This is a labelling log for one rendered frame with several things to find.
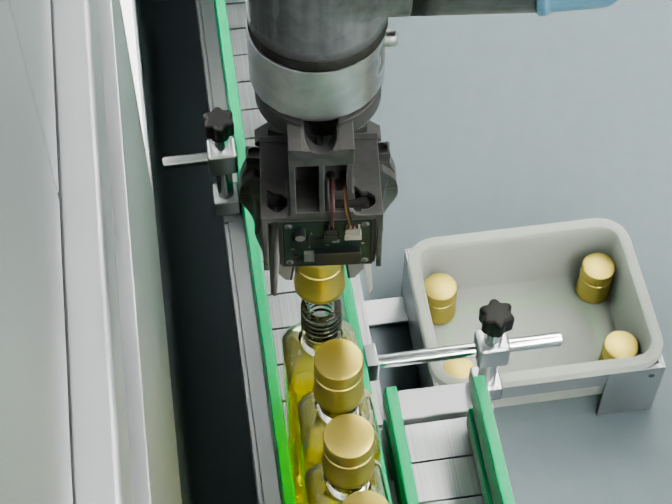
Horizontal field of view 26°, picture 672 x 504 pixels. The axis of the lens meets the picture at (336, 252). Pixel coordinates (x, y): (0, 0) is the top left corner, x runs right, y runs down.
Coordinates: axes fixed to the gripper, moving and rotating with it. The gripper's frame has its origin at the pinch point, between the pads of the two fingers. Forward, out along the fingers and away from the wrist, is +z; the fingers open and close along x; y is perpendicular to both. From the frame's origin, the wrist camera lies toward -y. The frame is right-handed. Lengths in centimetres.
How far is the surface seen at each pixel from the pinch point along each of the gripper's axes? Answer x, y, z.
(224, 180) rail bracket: -8.1, -28.5, 27.2
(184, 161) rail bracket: -11.6, -28.5, 24.2
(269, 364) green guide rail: -4.1, -6.0, 23.8
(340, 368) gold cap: 1.1, 6.4, 4.2
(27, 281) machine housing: -12.5, 23.0, -31.0
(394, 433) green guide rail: 5.8, 0.9, 23.9
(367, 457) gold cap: 2.6, 12.8, 5.0
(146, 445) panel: -9.8, 20.2, -11.5
